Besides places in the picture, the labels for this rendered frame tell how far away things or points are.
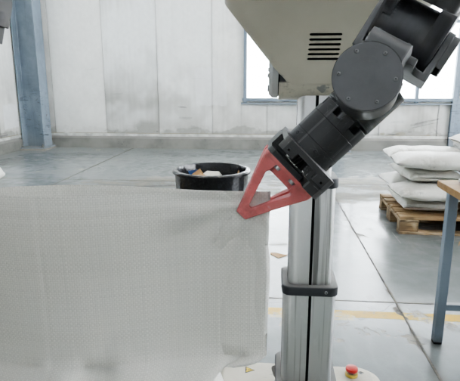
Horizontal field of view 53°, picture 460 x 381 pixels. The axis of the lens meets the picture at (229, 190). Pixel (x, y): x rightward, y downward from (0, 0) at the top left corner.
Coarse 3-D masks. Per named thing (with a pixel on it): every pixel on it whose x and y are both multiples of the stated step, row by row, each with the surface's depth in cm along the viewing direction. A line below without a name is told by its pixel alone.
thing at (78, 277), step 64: (0, 192) 53; (64, 192) 54; (128, 192) 53; (192, 192) 50; (256, 192) 50; (0, 256) 50; (64, 256) 49; (128, 256) 50; (192, 256) 52; (256, 256) 52; (0, 320) 52; (64, 320) 51; (128, 320) 52; (192, 320) 54; (256, 320) 54
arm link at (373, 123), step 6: (402, 84) 42; (330, 96) 48; (402, 96) 45; (336, 102) 47; (396, 102) 45; (402, 102) 46; (396, 108) 46; (336, 114) 46; (342, 114) 46; (384, 114) 45; (354, 120) 46; (360, 120) 45; (366, 120) 45; (372, 120) 45; (378, 120) 46; (354, 126) 46; (360, 126) 47; (366, 126) 45; (372, 126) 46; (366, 132) 47
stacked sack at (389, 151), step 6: (384, 150) 419; (390, 150) 402; (396, 150) 396; (402, 150) 393; (408, 150) 391; (414, 150) 389; (420, 150) 389; (426, 150) 388; (432, 150) 388; (438, 150) 387; (444, 150) 386; (450, 150) 387; (456, 150) 389; (390, 156) 391
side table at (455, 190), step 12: (444, 180) 198; (456, 180) 198; (456, 192) 178; (456, 204) 194; (444, 216) 199; (456, 216) 195; (444, 228) 199; (444, 240) 198; (444, 252) 199; (444, 264) 200; (444, 276) 201; (444, 288) 203; (444, 300) 204; (444, 312) 205; (432, 324) 211; (432, 336) 210
